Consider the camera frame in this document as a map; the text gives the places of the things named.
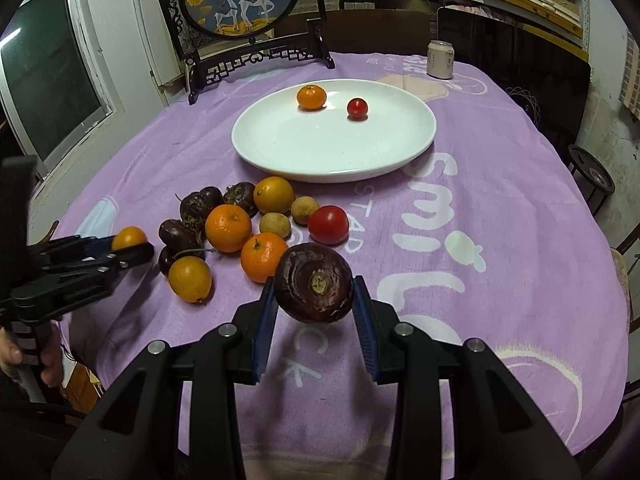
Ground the black round stool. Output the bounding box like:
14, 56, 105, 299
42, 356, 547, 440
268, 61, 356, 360
568, 144, 615, 217

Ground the small orange kumquat fruit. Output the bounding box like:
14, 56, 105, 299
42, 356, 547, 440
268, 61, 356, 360
111, 226, 148, 252

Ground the dark plum with stem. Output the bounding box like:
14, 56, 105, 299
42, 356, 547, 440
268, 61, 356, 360
157, 246, 213, 276

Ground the yellow-orange round orange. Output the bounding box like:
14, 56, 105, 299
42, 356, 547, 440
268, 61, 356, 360
253, 176, 295, 214

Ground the large orange mandarin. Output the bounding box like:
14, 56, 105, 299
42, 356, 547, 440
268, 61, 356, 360
205, 204, 253, 254

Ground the dark water chestnut middle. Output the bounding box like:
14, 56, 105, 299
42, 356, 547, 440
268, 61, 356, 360
179, 192, 214, 230

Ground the tan longan fruit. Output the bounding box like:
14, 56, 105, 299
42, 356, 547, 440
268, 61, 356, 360
259, 212, 291, 240
291, 196, 320, 226

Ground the person's hand on handle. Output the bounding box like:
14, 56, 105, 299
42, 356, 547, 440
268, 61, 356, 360
0, 323, 64, 388

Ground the small orange on plate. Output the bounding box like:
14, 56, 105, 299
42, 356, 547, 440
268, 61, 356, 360
296, 84, 326, 112

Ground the round deer screen ornament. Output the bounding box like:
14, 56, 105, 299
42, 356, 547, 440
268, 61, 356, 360
158, 0, 335, 105

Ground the dark purple plum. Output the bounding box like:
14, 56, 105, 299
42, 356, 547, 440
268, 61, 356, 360
200, 186, 224, 209

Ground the window with white frame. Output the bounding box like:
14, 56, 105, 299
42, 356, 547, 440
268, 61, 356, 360
1, 0, 122, 179

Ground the small red cherry tomato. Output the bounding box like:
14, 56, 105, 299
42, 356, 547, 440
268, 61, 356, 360
347, 98, 369, 122

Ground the large red tomato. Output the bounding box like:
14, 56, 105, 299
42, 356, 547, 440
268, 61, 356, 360
308, 205, 349, 246

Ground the white beverage can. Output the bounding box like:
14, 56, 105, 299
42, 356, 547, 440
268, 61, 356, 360
426, 40, 454, 79

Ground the dark water chestnut left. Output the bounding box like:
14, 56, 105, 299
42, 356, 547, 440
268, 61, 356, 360
158, 219, 204, 252

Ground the purple printed tablecloth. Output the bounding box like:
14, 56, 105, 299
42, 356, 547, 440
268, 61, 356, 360
56, 54, 628, 479

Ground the yellow orange at left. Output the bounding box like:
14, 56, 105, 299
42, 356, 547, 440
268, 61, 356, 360
167, 256, 213, 304

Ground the dark water chestnut top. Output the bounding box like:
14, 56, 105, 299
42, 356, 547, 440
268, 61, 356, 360
222, 181, 258, 218

